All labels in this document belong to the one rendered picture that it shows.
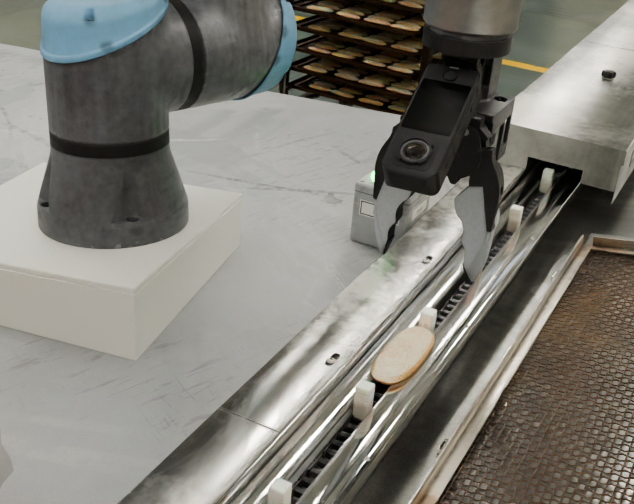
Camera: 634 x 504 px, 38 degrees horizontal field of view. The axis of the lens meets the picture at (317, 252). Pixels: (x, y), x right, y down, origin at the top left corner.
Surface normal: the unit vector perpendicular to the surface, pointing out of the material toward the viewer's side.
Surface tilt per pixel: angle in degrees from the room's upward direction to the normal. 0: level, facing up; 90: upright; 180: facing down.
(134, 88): 86
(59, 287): 90
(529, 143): 90
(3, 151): 0
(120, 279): 4
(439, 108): 30
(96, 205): 69
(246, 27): 73
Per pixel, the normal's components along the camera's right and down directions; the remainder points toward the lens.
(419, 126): -0.17, -0.56
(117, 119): 0.33, 0.40
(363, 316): 0.07, -0.88
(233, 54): 0.69, 0.23
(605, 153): -0.47, 0.39
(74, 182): -0.32, 0.09
